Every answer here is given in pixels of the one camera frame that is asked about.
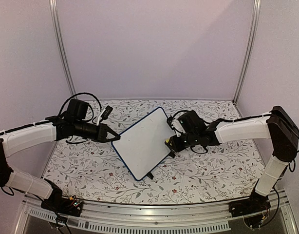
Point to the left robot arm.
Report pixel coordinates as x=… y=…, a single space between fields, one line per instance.
x=71 y=121

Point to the floral tablecloth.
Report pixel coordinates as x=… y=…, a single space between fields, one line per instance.
x=94 y=171

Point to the right metal frame post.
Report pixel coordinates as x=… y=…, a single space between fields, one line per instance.
x=249 y=49

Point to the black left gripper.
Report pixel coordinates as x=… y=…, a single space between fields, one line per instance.
x=103 y=129

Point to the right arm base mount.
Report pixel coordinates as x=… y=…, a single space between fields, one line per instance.
x=255 y=203

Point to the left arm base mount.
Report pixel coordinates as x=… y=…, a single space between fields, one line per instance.
x=63 y=205

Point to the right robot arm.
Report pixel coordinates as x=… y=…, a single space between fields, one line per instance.
x=275 y=125

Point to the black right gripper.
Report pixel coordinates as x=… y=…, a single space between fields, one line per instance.
x=177 y=146

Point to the black whiteboard foot clip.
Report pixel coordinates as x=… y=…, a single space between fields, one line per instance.
x=171 y=154
x=150 y=175

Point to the metal frame post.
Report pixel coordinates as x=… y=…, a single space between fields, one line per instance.
x=249 y=49
x=60 y=46

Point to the left metal frame post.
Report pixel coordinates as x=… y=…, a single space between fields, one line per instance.
x=60 y=46

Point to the blue framed whiteboard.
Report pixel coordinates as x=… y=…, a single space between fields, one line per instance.
x=141 y=147

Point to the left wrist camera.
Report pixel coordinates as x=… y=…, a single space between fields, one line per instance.
x=104 y=114

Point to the aluminium front rail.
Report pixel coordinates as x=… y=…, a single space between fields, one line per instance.
x=200 y=218

